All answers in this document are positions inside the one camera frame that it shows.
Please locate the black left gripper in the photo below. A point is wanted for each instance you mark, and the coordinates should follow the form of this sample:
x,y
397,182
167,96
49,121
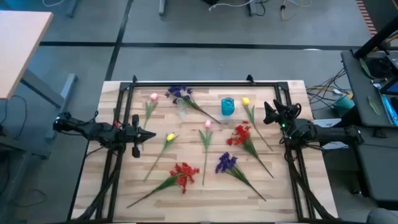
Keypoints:
x,y
136,135

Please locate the blue glass vase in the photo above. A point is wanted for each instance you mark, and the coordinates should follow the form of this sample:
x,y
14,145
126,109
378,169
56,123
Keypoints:
x,y
227,106

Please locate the black frame clamp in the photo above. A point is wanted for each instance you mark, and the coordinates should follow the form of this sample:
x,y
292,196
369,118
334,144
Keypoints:
x,y
250,78
134,78

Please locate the clear glass vase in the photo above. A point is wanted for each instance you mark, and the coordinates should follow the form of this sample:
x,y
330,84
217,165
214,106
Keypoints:
x,y
182,110

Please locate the grey side table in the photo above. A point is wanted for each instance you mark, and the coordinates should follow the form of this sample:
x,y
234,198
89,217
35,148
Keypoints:
x,y
357,93

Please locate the tablet with blue screen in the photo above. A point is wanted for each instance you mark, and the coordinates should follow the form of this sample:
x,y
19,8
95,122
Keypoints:
x,y
392,88

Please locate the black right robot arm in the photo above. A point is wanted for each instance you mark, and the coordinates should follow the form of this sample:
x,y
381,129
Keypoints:
x,y
326,133

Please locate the dark grey bench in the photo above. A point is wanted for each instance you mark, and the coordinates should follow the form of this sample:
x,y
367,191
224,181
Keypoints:
x,y
379,168

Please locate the blue box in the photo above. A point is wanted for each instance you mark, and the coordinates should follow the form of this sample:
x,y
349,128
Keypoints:
x,y
391,109

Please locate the teal cup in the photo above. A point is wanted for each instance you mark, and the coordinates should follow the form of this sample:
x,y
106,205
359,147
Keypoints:
x,y
343,105

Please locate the black diagonal beam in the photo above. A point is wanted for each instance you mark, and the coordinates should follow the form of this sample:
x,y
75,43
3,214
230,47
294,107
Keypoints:
x,y
376,39

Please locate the light wooden desk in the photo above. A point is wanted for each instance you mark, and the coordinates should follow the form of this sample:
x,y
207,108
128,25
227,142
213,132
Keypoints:
x,y
18,46

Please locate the green leaf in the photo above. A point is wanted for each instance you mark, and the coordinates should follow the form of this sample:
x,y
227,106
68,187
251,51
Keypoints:
x,y
364,67
374,105

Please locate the white paper sheet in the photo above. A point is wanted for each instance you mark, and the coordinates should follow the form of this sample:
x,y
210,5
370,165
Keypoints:
x,y
321,122

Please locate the grey desk leg frame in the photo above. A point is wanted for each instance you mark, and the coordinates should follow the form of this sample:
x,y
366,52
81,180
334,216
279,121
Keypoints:
x,y
63,99

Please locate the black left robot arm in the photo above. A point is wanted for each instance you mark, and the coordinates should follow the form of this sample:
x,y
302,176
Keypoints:
x,y
102,132

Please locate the pink artificial tulip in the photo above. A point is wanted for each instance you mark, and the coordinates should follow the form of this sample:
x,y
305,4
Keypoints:
x,y
207,124
154,96

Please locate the dark grey desk foot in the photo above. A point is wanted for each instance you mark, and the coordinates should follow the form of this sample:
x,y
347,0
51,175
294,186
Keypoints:
x,y
25,147

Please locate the purple artificial flower bunch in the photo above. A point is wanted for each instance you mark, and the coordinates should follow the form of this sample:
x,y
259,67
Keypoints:
x,y
182,93
225,163

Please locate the black aluminium table frame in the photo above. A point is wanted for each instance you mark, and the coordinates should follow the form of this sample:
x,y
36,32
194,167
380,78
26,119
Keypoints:
x,y
202,84

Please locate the yellow artificial tulip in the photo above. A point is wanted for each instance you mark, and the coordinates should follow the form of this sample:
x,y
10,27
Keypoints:
x,y
245,101
170,137

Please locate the red artificial flower bunch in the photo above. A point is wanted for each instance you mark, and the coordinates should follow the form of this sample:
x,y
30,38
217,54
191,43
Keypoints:
x,y
241,133
183,172

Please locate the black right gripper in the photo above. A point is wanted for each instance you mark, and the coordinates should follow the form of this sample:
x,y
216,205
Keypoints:
x,y
287,115

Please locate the grey table leg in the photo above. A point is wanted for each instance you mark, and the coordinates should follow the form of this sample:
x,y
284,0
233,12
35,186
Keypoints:
x,y
161,7
252,7
72,7

